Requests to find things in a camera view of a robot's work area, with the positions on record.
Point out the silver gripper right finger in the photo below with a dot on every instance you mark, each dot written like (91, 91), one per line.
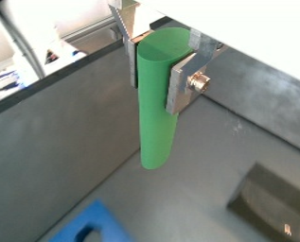
(187, 79)

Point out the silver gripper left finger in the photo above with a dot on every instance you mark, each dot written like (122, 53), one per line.
(134, 26)

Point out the green oval cylinder peg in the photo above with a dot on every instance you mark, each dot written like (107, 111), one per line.
(158, 52)

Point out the blue foam shape board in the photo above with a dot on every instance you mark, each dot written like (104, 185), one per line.
(92, 219)

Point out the black curved holder stand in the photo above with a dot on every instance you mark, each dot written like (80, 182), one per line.
(266, 202)

